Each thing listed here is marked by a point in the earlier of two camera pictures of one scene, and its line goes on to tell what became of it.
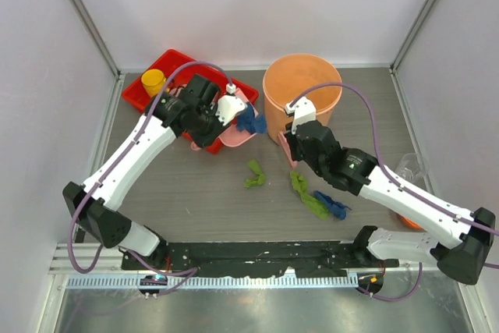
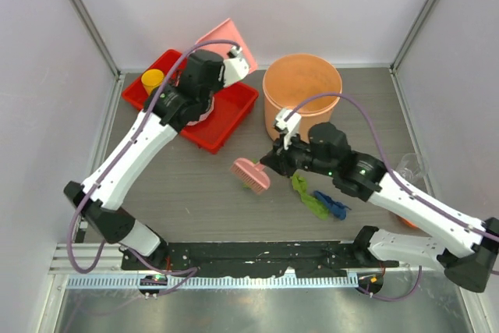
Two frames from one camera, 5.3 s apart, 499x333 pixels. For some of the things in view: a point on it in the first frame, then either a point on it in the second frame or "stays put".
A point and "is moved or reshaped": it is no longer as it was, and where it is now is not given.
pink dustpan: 233,136 -> 228,31
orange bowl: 412,223 stays put
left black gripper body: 207,127 -> 206,100
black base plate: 254,258 stays put
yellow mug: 154,82 stays put
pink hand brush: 287,149 is moved or reshaped
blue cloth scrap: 337,210 stays put
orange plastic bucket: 286,78 stays put
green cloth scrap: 300,183 stays put
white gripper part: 229,106 -> 235,68
